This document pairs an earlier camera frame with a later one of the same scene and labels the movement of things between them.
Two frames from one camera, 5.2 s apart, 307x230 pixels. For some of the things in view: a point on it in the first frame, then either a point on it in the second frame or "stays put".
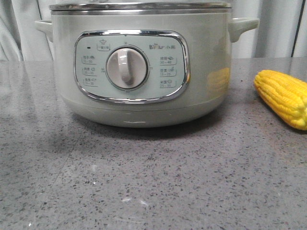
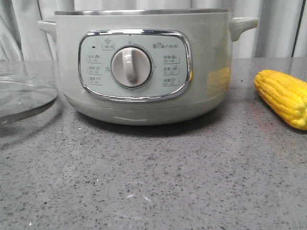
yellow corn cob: x=286 y=95 stays put
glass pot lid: x=141 y=5 to x=21 y=95
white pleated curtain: x=21 y=40 stays put
